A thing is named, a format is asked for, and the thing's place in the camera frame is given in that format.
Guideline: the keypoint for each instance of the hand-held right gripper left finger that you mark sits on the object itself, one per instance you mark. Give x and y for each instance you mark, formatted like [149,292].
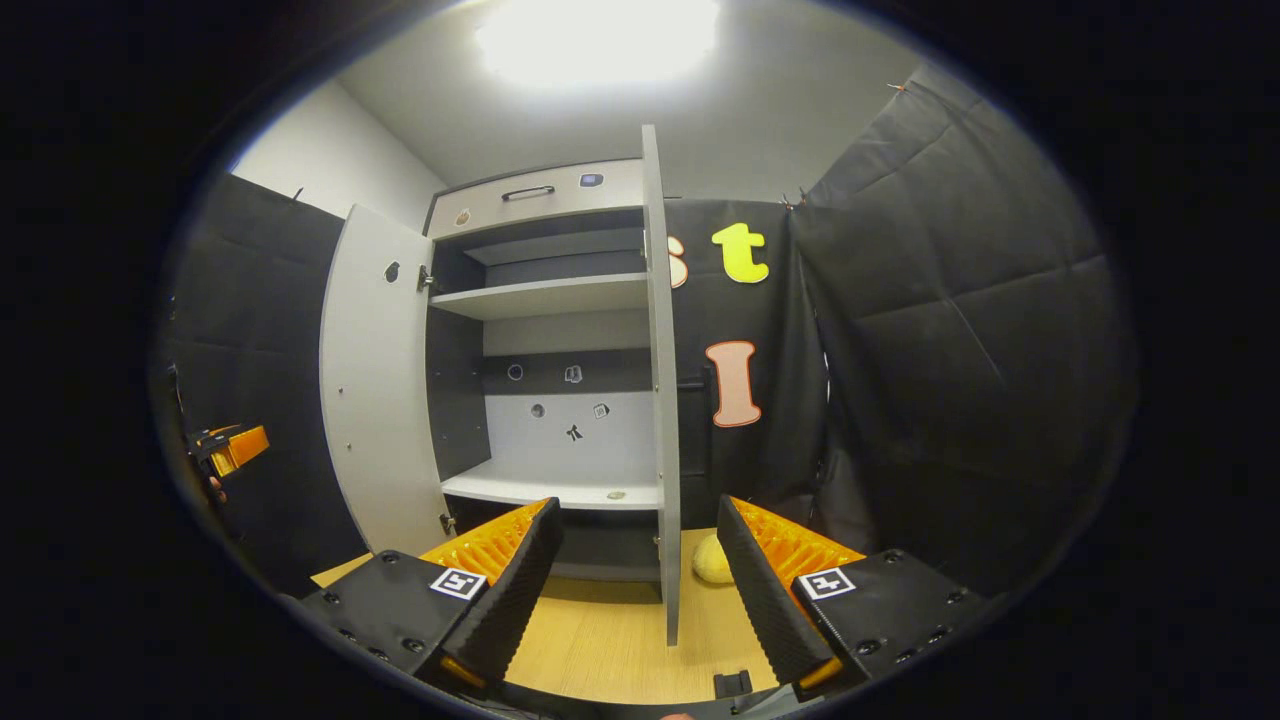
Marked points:
[515,610]

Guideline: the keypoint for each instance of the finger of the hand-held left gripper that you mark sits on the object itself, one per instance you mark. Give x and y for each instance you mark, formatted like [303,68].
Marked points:
[245,445]

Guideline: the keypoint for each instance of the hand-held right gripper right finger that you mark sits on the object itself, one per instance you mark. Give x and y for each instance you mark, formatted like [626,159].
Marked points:
[765,600]

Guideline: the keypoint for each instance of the grey shoe cabinet door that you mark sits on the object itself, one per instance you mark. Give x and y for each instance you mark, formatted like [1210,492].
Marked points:
[380,400]
[665,400]

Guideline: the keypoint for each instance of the grey double-door shoe cabinet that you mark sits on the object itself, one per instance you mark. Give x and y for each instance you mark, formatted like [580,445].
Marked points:
[570,207]

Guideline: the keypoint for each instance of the grey cabinet shelf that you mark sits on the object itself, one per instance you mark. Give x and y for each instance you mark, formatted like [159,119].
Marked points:
[540,488]
[560,245]
[540,297]

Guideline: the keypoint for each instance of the yellow round sponge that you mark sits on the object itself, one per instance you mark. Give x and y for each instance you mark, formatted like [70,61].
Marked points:
[712,562]

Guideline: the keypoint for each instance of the black backdrop cloth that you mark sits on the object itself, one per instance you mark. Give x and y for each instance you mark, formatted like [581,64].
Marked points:
[950,350]

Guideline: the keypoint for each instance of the large ceiling light panel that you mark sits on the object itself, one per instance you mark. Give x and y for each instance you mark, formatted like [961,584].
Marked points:
[595,40]

